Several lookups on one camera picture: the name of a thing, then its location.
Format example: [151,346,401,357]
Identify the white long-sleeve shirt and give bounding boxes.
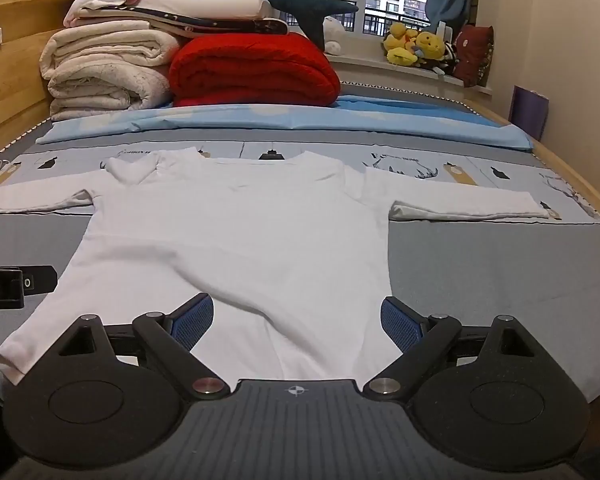
[0,148,544,384]

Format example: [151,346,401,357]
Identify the wooden headboard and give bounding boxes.
[0,0,73,153]

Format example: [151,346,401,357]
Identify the light blue bed sheet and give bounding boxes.
[36,96,532,152]

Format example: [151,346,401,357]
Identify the cream folded quilt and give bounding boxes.
[38,21,181,122]

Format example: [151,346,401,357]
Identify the purple box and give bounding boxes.
[508,86,550,141]

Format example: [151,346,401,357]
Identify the red folded blanket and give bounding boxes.
[169,32,340,106]

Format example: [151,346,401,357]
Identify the yellow plush toys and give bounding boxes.
[382,22,457,74]

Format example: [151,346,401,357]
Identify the white folded pillow stack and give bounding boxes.
[64,0,288,38]

